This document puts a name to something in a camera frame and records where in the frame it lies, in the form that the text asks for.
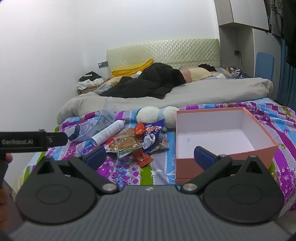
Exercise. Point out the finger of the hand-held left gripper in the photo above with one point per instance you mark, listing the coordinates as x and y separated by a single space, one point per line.
57 139

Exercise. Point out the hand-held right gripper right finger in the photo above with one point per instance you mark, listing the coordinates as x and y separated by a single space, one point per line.
203 157

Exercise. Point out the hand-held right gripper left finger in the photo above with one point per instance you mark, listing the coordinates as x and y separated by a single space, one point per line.
97 157

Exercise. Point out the orange snack packet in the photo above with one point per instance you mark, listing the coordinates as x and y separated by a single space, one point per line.
110 146

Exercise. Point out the pink cardboard box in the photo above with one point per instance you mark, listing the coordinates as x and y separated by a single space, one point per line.
222 136

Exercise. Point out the green snack packet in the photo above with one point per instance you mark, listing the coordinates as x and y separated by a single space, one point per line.
126 146

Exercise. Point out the dark red snack packet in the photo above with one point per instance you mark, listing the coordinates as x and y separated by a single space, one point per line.
143 160

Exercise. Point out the blue snack packet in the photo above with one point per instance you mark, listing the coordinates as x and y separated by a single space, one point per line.
150 139

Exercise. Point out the person's left hand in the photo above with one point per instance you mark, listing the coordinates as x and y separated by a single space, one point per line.
8 158

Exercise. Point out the white spray can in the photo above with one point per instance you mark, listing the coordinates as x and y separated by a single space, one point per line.
108 132

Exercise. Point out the clear plastic zip bag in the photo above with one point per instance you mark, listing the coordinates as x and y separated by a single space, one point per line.
92 125

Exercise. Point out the clear dried fish packet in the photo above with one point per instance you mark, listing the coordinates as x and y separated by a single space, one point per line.
127 133

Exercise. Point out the clear packet with red strip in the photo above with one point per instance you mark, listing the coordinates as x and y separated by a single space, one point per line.
161 143

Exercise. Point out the red and yellow snack packet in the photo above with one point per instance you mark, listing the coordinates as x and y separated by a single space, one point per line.
140 129

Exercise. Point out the brown cardboard box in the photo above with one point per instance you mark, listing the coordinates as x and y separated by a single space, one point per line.
86 90

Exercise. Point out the grey duvet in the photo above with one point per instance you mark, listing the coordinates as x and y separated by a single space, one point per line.
196 92

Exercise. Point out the white and blue plush toy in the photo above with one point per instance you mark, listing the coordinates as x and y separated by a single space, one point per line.
148 114

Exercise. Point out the pile of clothes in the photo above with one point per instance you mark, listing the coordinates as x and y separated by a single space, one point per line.
90 80

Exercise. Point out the beige and blue blanket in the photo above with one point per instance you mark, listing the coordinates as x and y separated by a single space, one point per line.
111 82

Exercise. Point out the beige pillow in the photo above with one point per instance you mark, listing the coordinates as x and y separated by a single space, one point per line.
198 74

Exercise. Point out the pink cloth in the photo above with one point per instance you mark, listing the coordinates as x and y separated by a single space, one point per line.
186 75

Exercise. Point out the black cloth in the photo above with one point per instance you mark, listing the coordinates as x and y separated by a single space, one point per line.
207 67

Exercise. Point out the row of small bottles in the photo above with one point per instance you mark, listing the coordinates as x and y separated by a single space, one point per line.
231 69

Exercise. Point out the black jacket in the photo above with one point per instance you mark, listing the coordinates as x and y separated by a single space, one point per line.
150 81

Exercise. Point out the yellow blanket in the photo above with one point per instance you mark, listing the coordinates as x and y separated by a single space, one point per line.
129 68

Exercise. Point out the cream quilted headboard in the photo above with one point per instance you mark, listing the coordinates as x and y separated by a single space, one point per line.
173 51

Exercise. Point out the blue board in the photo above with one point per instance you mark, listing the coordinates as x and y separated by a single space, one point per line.
264 64

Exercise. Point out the blue curtain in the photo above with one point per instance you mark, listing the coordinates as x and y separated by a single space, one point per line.
286 83

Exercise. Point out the black hanging coat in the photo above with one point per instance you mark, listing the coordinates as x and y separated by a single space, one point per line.
290 34

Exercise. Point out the white cabinet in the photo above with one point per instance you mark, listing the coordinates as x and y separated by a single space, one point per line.
242 11

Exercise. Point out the grey hanging jacket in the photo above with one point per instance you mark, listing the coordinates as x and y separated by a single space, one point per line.
276 18

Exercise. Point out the grey wall plate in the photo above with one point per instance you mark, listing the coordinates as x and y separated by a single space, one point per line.
103 64

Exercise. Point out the wall socket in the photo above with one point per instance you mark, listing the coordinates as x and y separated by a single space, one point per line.
236 52

